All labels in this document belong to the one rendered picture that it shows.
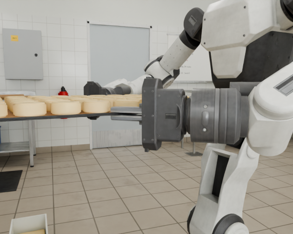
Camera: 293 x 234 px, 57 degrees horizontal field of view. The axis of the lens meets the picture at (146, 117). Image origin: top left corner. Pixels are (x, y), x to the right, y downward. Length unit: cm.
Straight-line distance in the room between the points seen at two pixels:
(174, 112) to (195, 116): 4
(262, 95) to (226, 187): 54
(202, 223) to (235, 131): 58
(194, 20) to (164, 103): 71
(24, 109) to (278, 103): 36
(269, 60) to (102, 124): 395
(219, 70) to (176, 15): 424
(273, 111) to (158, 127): 17
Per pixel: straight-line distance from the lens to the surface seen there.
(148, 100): 43
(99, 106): 48
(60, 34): 456
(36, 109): 45
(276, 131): 43
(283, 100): 40
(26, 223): 216
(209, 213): 94
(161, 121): 43
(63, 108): 46
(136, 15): 485
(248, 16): 85
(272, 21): 86
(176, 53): 116
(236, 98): 41
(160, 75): 119
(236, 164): 87
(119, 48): 470
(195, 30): 108
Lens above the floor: 105
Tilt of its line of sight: 6 degrees down
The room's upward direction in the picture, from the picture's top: straight up
